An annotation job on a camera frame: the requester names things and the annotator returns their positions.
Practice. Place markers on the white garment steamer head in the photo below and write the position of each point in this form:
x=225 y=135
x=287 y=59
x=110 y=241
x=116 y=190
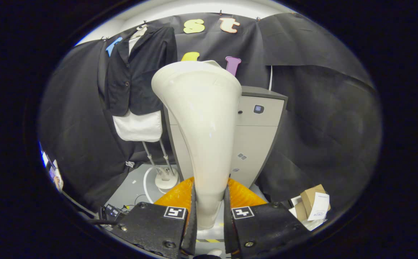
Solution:
x=201 y=126

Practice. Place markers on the small white cloth tie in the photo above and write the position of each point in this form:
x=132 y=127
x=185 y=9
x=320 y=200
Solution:
x=130 y=164

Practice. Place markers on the black suit jacket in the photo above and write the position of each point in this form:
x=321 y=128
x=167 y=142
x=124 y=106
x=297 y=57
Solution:
x=147 y=79

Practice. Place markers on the white clothes hanger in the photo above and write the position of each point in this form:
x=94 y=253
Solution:
x=142 y=30

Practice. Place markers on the white garment steamer base stand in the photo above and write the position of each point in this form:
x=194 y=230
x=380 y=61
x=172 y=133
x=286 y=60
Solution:
x=165 y=183

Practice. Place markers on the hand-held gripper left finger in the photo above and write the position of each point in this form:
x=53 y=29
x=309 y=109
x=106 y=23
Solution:
x=151 y=225

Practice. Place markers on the black power strip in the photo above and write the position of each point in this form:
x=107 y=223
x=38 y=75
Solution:
x=112 y=211

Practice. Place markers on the white shirt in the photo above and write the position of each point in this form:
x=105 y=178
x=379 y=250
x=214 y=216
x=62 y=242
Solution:
x=140 y=127

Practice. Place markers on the black backdrop cloth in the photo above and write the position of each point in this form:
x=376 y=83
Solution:
x=320 y=126

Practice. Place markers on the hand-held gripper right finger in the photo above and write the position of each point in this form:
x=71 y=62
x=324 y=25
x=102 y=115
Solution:
x=263 y=225

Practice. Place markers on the grey cabinet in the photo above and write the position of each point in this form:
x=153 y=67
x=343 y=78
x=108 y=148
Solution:
x=255 y=133

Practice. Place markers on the cardboard box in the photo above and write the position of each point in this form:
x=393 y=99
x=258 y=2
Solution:
x=308 y=197

